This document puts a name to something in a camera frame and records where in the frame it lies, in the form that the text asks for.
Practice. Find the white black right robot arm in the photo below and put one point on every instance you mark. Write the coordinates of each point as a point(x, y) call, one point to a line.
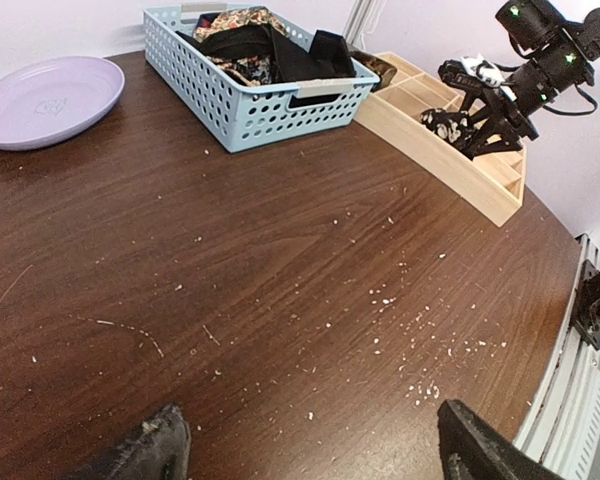
point(533, 25)

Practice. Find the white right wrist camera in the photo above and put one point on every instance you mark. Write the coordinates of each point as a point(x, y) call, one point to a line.
point(471, 74)

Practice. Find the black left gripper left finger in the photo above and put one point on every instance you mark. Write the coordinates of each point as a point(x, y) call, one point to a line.
point(159, 448)

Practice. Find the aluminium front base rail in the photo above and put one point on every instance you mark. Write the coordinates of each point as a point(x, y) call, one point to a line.
point(561, 430)

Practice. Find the wooden compartment organizer box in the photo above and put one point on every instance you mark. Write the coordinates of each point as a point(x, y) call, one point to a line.
point(493, 184)

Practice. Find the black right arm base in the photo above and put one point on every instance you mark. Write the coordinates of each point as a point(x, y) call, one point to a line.
point(585, 316)

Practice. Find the plain black tie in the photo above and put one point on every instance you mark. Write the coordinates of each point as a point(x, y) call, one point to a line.
point(258, 55)

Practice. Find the lavender round plate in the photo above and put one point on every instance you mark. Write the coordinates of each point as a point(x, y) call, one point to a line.
point(52, 101)

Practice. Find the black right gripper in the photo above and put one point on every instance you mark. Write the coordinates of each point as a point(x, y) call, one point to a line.
point(501, 123)

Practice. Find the black skull pattern tie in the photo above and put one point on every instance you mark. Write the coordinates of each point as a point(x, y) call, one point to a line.
point(454, 127)

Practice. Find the rolled dark patterned tie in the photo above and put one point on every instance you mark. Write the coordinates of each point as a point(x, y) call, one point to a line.
point(383, 69)

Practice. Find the orange paisley patterned tie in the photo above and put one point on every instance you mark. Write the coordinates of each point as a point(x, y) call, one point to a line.
point(212, 23)

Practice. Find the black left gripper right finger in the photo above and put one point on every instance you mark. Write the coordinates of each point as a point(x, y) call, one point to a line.
point(470, 449)

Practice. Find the right aluminium frame post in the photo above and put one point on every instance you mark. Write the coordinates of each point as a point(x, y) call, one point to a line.
point(360, 14)

